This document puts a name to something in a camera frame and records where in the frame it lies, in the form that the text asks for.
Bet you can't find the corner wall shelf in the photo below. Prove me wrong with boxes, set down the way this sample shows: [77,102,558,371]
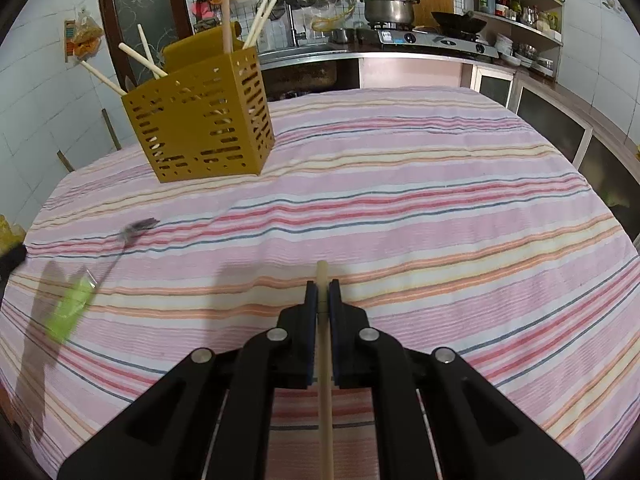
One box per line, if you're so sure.
[461,0,564,82]

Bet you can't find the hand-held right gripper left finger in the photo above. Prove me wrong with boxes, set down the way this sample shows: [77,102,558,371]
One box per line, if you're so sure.
[56,281,319,480]

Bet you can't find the yellow perforated utensil holder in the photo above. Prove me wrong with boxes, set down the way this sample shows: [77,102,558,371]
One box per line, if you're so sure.
[121,27,276,184]

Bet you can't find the pink striped tablecloth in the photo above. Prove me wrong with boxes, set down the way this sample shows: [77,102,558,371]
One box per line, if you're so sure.
[0,85,640,480]

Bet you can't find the green handled fork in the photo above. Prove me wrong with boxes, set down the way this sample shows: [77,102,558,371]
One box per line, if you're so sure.
[42,217,161,346]

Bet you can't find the yellow bag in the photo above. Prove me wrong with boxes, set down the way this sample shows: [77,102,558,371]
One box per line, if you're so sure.
[0,214,24,257]

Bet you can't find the steel sink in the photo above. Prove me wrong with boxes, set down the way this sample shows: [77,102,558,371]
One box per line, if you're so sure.
[259,44,353,70]

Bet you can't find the black wok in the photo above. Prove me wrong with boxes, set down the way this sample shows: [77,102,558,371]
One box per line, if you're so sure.
[430,10,489,42]

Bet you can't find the wooden chopstick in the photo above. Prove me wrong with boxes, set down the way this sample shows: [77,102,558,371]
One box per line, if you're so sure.
[79,60,129,97]
[242,0,275,50]
[316,260,336,480]
[137,23,160,80]
[221,0,234,55]
[250,0,278,47]
[118,43,169,79]

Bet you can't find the kitchen cabinet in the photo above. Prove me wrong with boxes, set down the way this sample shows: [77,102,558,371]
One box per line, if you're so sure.
[470,64,640,213]

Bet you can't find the long wooden stick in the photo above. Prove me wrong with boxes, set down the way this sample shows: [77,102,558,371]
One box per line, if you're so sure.
[101,108,122,152]

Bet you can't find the stacked white bowls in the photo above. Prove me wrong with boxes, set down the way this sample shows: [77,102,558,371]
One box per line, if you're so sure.
[494,32,522,59]

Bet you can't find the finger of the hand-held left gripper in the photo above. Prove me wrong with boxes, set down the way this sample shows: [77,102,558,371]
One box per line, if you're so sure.
[0,243,28,282]

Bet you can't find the steel cooking pot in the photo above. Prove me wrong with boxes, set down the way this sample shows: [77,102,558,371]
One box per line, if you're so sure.
[361,0,420,27]

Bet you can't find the gas stove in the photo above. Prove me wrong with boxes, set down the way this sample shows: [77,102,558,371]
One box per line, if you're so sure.
[356,25,501,59]

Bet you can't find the hanging snack bag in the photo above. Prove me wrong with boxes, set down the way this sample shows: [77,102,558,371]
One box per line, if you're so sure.
[64,7,104,64]

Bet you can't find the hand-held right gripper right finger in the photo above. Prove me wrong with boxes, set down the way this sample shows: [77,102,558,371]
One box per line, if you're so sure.
[327,279,585,480]

